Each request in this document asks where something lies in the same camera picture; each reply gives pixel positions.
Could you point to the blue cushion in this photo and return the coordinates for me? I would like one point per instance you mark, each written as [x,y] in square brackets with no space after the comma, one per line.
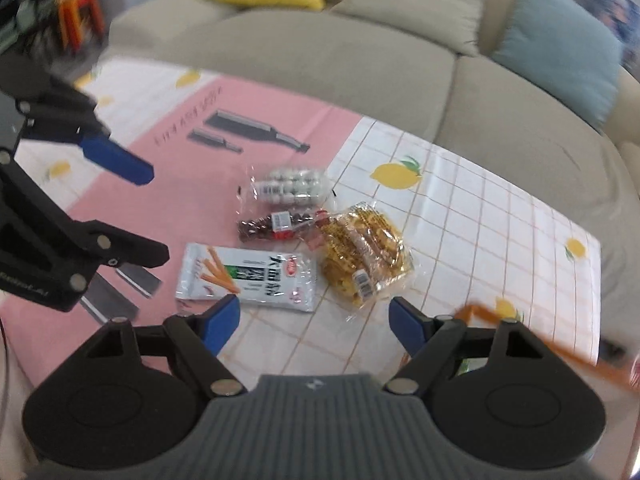
[560,50]

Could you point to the orange cardboard box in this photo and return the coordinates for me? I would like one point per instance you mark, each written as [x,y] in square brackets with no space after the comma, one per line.
[575,357]

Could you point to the printed figure cushion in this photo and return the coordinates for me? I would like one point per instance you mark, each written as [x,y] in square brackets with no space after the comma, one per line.
[617,15]

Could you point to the beige sofa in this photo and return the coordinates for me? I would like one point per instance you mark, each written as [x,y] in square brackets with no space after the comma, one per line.
[350,70]

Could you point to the white stick snack packet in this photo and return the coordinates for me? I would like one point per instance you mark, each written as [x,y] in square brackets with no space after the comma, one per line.
[250,275]

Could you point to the red dates packet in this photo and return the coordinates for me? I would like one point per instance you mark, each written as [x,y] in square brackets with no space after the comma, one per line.
[260,227]

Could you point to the white beans packet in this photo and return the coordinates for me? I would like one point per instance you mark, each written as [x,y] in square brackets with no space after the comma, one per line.
[295,185]

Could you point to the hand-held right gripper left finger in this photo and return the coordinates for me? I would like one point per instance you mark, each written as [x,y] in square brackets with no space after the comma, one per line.
[222,322]

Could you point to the beige cushion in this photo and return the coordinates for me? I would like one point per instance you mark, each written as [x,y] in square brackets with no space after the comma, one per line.
[415,0]

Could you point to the pink and white checked tablecloth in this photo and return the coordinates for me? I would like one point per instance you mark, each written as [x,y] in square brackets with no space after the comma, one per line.
[475,220]

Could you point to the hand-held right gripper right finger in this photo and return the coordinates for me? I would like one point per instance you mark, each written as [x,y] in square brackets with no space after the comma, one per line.
[402,322]

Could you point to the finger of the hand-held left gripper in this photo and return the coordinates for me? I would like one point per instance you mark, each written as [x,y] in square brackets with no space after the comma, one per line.
[120,162]
[135,252]

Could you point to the orange and black object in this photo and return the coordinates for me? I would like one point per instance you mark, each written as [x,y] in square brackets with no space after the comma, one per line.
[75,12]

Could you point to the yellow fried snack packet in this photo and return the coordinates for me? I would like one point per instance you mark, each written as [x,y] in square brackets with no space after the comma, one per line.
[360,245]

